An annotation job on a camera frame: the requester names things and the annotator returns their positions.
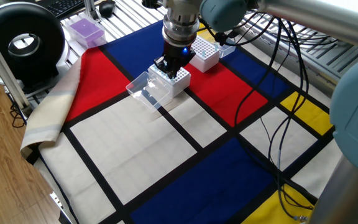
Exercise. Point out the black keyboard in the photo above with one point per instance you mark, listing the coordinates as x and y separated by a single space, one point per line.
64 5

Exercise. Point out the clear box purple tip rack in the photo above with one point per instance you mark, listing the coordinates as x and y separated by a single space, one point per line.
85 31

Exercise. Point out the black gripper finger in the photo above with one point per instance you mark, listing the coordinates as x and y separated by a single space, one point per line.
160 63
172 70

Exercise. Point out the colour block tablecloth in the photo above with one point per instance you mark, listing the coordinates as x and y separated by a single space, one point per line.
135 149

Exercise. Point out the black round object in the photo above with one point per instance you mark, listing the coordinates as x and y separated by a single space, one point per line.
151 3

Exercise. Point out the black round machine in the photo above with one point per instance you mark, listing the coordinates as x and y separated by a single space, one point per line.
42 56

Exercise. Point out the white pipette tip box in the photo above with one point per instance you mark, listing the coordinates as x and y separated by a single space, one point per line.
182 84
204 60

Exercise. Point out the aluminium profile frame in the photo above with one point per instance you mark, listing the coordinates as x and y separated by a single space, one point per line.
2 68

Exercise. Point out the black computer mouse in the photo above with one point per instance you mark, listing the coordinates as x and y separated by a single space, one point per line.
107 7

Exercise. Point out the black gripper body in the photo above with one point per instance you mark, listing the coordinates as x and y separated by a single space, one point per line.
177 53

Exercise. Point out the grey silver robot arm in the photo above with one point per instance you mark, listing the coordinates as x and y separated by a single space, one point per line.
322 21

